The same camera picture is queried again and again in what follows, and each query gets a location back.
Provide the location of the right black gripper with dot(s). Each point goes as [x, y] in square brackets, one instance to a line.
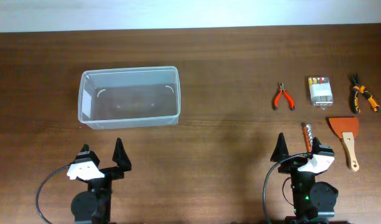
[291, 169]

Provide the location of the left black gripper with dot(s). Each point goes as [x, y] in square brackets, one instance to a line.
[108, 172]

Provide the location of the orange socket bit holder strip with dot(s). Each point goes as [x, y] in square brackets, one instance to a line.
[308, 136]

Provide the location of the clear plastic storage container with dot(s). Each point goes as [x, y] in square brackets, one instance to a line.
[119, 98]

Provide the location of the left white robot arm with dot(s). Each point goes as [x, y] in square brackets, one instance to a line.
[94, 204]

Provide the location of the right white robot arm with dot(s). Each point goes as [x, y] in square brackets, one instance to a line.
[313, 201]

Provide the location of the clear box of bits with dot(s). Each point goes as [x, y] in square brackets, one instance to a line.
[320, 92]

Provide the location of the orange scraper with wooden handle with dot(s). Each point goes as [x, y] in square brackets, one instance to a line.
[346, 129]

